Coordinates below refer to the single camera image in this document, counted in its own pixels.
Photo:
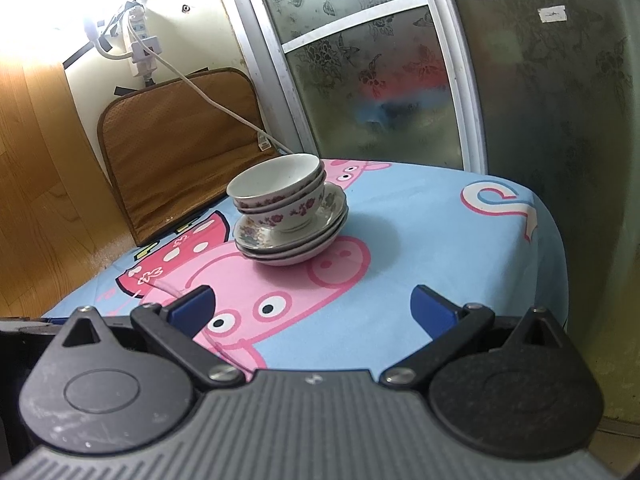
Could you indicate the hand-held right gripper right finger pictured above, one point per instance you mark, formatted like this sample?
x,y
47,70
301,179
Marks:
x,y
432,312

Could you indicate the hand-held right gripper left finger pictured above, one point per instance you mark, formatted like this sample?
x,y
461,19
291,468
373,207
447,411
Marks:
x,y
192,310

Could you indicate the white floral porcelain bowl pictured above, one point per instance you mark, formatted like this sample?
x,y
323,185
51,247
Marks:
x,y
312,192
295,217
275,177

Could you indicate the cartoon pig printed blanket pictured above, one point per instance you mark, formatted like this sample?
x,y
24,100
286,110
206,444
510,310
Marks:
x,y
400,240

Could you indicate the brown seat cushion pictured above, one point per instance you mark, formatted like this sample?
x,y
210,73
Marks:
x,y
175,150

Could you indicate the wood-pattern vinyl sheet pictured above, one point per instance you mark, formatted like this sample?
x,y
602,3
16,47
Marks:
x,y
45,185

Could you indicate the frosted glass sliding door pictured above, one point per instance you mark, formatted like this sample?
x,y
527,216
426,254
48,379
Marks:
x,y
360,60
565,160

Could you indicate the black tape strip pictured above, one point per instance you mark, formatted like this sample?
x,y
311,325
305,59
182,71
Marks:
x,y
79,56
123,91

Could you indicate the white gooseneck bulb lamp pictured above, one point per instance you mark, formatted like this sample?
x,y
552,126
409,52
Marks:
x,y
97,40

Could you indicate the white power strip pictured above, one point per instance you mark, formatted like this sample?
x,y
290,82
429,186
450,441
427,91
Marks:
x,y
140,25

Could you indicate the small white sticker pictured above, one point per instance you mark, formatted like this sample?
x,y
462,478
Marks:
x,y
552,13

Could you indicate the white plug adapter red switch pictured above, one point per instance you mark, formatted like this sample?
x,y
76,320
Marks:
x,y
147,49

